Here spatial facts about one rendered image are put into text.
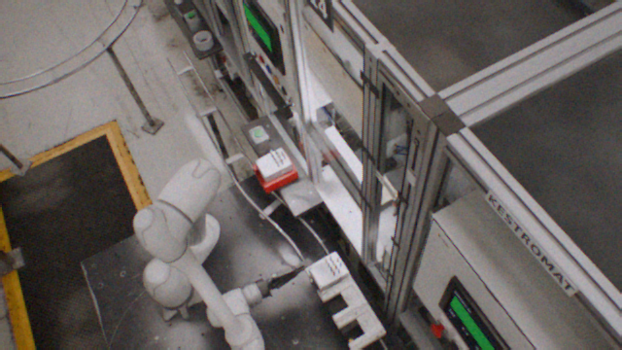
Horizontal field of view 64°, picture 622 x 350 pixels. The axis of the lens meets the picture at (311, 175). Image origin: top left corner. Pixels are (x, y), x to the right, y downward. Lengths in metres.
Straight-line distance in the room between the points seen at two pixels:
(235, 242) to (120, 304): 0.55
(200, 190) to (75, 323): 1.83
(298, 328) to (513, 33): 1.46
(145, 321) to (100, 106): 2.09
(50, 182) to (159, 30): 1.49
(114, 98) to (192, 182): 2.52
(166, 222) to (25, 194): 2.36
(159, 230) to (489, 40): 0.99
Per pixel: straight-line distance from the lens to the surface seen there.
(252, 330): 1.86
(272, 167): 2.08
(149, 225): 1.49
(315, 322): 2.15
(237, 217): 2.38
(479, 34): 1.11
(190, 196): 1.53
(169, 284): 2.06
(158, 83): 3.97
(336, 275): 1.94
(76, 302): 3.28
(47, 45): 4.70
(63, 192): 3.67
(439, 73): 1.02
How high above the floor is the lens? 2.76
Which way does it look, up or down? 59 degrees down
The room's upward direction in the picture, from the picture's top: 8 degrees counter-clockwise
